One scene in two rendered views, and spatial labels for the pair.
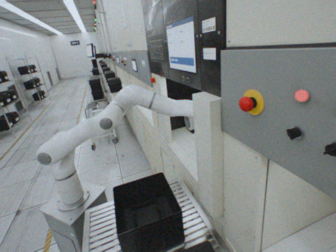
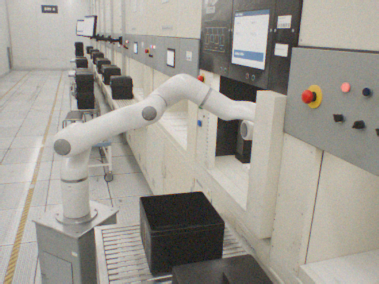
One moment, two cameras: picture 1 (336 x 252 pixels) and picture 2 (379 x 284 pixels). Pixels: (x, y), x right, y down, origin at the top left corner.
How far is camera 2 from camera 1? 0.54 m
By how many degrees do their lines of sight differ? 4
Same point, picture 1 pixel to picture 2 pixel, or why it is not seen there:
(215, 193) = (265, 205)
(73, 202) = (78, 216)
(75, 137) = (103, 128)
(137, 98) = (190, 89)
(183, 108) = (243, 110)
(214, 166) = (269, 172)
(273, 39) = (333, 42)
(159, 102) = (215, 99)
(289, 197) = (340, 207)
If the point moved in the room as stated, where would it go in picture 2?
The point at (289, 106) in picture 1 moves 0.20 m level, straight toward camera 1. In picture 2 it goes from (338, 97) to (315, 108)
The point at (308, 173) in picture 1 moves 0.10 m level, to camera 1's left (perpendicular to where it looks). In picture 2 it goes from (345, 151) to (307, 150)
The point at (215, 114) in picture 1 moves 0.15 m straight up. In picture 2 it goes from (278, 111) to (283, 65)
